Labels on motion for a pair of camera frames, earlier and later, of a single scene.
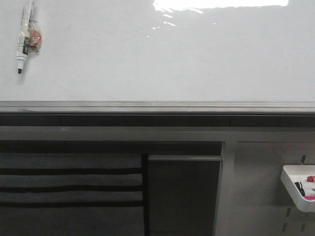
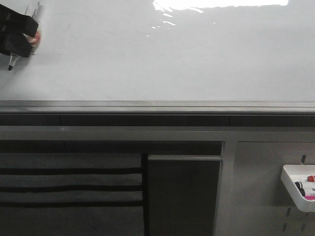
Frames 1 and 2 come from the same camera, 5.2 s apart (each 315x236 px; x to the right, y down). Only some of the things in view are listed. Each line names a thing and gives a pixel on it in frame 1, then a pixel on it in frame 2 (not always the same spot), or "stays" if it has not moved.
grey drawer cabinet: (71, 194) stays
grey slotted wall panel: (260, 205) stays
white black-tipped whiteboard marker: (30, 41) → (13, 58)
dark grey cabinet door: (183, 191) stays
